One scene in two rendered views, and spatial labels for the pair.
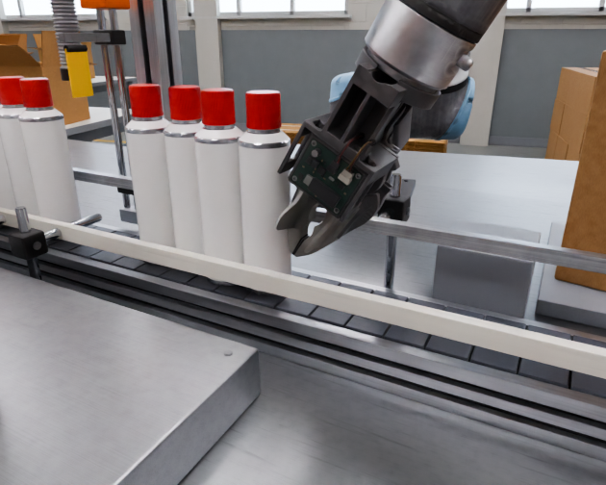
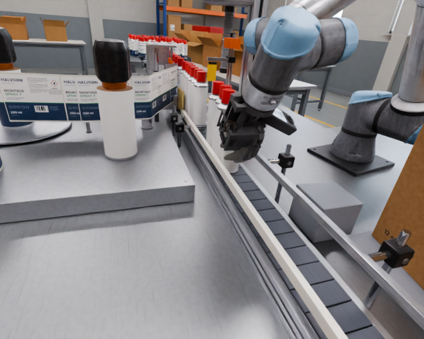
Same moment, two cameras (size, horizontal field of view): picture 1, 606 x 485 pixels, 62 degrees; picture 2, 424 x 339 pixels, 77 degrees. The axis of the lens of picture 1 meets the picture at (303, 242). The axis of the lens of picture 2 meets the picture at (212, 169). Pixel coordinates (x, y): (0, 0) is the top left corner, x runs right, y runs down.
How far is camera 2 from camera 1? 0.38 m
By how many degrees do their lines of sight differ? 39
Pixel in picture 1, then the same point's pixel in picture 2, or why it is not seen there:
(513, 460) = (233, 264)
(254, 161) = not seen: hidden behind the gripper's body
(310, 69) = not seen: outside the picture
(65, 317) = (165, 152)
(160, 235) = (210, 138)
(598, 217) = (398, 211)
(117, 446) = (134, 185)
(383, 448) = (202, 234)
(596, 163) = (406, 179)
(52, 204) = (195, 116)
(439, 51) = (254, 95)
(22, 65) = not seen: hidden behind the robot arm
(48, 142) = (198, 95)
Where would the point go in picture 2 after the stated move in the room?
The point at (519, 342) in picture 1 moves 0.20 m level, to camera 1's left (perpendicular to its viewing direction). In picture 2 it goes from (258, 224) to (187, 180)
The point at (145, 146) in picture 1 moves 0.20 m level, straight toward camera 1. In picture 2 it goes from (210, 104) to (170, 121)
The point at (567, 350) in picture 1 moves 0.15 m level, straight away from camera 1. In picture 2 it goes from (266, 236) to (342, 228)
